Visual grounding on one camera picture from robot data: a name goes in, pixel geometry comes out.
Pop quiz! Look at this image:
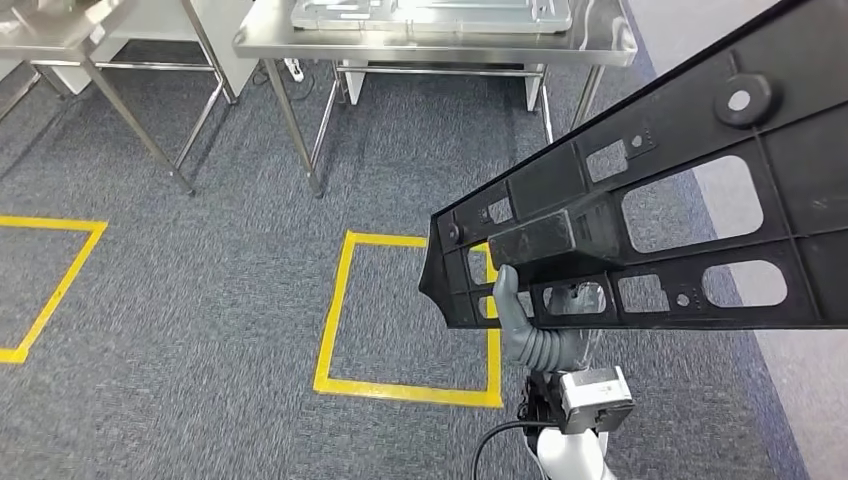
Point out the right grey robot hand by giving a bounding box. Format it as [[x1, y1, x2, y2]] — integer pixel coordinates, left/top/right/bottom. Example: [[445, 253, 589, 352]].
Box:
[[492, 264, 607, 369]]

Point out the black plastic car part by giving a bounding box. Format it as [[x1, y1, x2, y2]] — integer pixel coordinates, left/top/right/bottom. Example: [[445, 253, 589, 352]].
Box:
[[418, 0, 848, 331]]

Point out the steel workbench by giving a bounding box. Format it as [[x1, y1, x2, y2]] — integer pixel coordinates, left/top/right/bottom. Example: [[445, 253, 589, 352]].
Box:
[[231, 0, 639, 200], [0, 0, 240, 198]]

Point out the stamped silver metal plate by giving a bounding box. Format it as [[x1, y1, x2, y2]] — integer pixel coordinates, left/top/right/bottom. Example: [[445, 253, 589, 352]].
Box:
[[291, 0, 574, 34]]

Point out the white cabinet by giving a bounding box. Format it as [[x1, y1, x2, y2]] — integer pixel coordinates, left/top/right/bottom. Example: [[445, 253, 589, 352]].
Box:
[[49, 0, 263, 99]]

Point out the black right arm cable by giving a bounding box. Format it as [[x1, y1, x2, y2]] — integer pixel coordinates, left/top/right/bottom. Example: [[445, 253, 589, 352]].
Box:
[[471, 420, 563, 480]]

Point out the black power strip cable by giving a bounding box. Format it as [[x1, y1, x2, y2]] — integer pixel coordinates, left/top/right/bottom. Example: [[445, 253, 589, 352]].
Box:
[[250, 62, 321, 104]]

